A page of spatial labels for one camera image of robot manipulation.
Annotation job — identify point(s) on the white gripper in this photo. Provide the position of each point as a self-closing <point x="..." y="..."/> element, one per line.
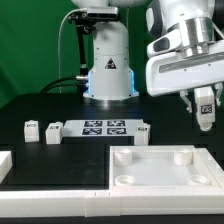
<point x="169" y="73"/>

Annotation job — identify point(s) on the white square tabletop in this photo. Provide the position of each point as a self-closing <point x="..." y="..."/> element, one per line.
<point x="164" y="170"/>

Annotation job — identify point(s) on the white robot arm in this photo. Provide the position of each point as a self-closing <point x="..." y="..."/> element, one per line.
<point x="184" y="55"/>

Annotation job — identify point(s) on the white fence left piece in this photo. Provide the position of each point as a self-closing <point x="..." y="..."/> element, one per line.
<point x="5" y="164"/>

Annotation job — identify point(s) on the white obstacle fence front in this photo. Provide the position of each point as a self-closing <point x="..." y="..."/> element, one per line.
<point x="95" y="204"/>

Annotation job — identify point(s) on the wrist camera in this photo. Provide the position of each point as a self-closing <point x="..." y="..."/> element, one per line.
<point x="169" y="42"/>

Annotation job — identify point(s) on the white marker base plate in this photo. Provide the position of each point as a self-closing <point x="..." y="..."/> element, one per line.
<point x="101" y="128"/>

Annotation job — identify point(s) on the black camera on stand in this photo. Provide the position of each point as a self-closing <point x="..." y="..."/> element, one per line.
<point x="85" y="21"/>

